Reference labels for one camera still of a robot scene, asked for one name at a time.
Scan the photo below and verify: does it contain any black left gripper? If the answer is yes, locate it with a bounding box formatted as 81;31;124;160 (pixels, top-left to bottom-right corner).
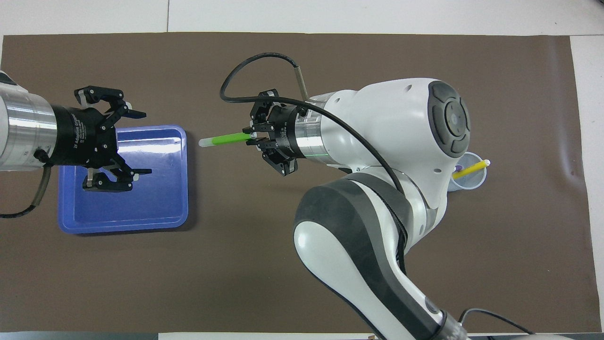
51;86;152;192

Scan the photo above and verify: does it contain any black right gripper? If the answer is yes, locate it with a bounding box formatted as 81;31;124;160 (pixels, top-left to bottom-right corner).
242;89;308;177

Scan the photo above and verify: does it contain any green pen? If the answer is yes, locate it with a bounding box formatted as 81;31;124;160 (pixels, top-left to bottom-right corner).
198;132;258;148

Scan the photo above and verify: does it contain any yellow pen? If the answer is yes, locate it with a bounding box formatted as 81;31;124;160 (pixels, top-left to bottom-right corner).
452;160;491;180

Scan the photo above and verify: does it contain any blue plastic tray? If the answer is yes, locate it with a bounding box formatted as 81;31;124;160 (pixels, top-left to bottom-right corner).
58;124;189;235

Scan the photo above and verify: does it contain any brown table mat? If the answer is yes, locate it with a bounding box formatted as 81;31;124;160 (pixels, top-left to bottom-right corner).
0;32;602;333

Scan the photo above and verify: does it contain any clear plastic cup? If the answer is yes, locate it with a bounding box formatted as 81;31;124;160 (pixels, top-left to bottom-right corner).
446;152;487;192

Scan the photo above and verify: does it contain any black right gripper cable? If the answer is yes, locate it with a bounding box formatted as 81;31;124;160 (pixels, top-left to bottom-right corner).
219;52;534;337

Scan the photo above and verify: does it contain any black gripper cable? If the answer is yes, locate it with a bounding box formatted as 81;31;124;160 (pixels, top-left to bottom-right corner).
0;150;51;219
219;52;534;337

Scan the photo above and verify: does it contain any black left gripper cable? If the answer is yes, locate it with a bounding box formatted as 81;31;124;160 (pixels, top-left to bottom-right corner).
0;150;51;219

